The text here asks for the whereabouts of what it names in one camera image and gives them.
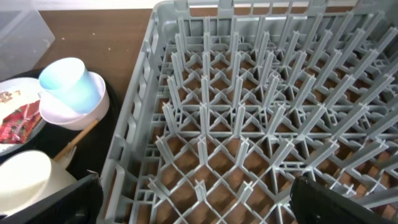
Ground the grey dishwasher rack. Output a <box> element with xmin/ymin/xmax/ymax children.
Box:
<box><xmin>97</xmin><ymin>1</ymin><xmax>397</xmax><ymax>223</ymax></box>

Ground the cream paper cup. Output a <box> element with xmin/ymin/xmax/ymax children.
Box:
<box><xmin>1</xmin><ymin>150</ymin><xmax>76</xmax><ymax>216</ymax></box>

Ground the wooden chopstick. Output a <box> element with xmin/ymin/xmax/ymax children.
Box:
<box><xmin>54</xmin><ymin>119</ymin><xmax>99</xmax><ymax>162</ymax></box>

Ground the red and white wrapper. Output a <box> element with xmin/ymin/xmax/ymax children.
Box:
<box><xmin>1</xmin><ymin>100</ymin><xmax>41</xmax><ymax>144</ymax></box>

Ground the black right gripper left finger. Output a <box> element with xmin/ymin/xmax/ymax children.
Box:
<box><xmin>1</xmin><ymin>173</ymin><xmax>103</xmax><ymax>224</ymax></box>

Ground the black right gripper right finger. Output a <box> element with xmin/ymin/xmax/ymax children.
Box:
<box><xmin>289</xmin><ymin>176</ymin><xmax>392</xmax><ymax>224</ymax></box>

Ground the light blue plastic cup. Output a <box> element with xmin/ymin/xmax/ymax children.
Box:
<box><xmin>39</xmin><ymin>57</ymin><xmax>101</xmax><ymax>114</ymax></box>

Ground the grey plate with food scraps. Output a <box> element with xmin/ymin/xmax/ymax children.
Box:
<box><xmin>1</xmin><ymin>77</ymin><xmax>45</xmax><ymax>156</ymax></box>

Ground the round black tray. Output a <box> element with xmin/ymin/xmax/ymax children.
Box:
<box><xmin>1</xmin><ymin>81</ymin><xmax>121</xmax><ymax>180</ymax></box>

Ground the clear plastic bin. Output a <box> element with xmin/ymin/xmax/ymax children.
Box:
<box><xmin>1</xmin><ymin>0</ymin><xmax>55</xmax><ymax>80</ymax></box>

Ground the pink bowl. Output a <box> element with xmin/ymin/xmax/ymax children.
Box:
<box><xmin>39</xmin><ymin>72</ymin><xmax>109</xmax><ymax>131</ymax></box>

